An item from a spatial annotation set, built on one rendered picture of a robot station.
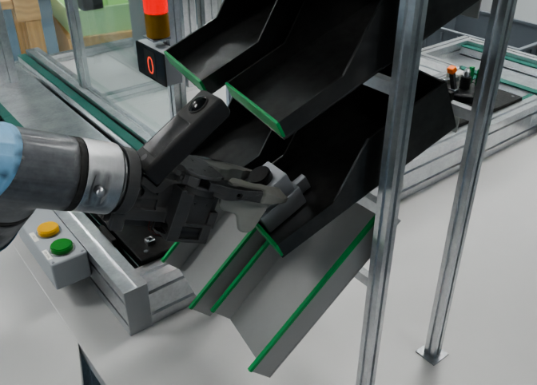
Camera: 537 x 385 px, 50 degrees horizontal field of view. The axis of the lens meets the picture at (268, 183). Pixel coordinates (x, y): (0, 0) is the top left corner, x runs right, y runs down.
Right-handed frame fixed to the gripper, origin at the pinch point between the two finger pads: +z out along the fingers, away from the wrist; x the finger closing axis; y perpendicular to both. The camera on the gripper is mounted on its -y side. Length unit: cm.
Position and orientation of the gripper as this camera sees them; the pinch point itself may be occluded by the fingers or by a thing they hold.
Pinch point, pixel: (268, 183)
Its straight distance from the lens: 72.8
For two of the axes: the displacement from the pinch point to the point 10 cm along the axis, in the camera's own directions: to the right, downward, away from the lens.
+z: 7.7, 1.2, 6.3
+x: 5.4, 4.1, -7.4
